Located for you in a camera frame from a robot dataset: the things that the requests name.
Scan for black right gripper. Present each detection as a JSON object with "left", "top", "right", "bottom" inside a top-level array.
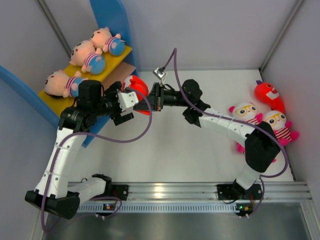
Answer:
[{"left": 134, "top": 84, "right": 190, "bottom": 113}]

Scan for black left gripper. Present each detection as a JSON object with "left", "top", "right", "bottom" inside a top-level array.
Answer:
[{"left": 92, "top": 82, "right": 134, "bottom": 125}]

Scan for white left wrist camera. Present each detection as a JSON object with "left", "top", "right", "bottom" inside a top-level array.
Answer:
[{"left": 117, "top": 91, "right": 139, "bottom": 112}]

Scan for pig doll black hair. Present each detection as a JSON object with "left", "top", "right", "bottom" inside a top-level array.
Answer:
[{"left": 44, "top": 70, "right": 88, "bottom": 98}]

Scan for aluminium mounting rail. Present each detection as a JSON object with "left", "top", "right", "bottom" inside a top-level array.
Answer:
[{"left": 125, "top": 181, "right": 313, "bottom": 203}]

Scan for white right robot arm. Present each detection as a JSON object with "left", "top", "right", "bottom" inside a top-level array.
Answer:
[{"left": 147, "top": 79, "right": 280, "bottom": 200}]

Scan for pig doll blue pants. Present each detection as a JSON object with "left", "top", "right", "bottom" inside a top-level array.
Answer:
[{"left": 69, "top": 40, "right": 106, "bottom": 75}]

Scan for red plush monster white mouth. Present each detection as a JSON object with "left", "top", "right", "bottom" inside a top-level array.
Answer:
[{"left": 254, "top": 80, "right": 286, "bottom": 114}]

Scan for red plush monster toy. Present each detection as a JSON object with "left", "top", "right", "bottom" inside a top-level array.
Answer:
[{"left": 121, "top": 74, "right": 153, "bottom": 116}]

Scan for slotted grey cable duct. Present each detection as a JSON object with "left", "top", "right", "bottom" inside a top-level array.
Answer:
[{"left": 77, "top": 202, "right": 252, "bottom": 214}]

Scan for white right cable connector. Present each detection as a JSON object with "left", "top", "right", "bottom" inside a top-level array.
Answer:
[{"left": 153, "top": 67, "right": 167, "bottom": 80}]

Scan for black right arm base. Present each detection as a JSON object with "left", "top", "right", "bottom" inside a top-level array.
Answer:
[{"left": 217, "top": 182, "right": 263, "bottom": 200}]

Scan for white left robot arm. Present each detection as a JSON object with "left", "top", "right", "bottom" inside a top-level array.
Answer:
[{"left": 25, "top": 80, "right": 139, "bottom": 220}]

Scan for blue wooden toy shelf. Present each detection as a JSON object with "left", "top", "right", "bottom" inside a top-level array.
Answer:
[{"left": 0, "top": 0, "right": 140, "bottom": 149}]

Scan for white panda doll yellow glasses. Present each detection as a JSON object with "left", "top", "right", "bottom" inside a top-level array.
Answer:
[{"left": 228, "top": 102, "right": 263, "bottom": 125}]

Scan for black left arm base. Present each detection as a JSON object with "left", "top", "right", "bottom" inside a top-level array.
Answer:
[{"left": 104, "top": 183, "right": 129, "bottom": 201}]

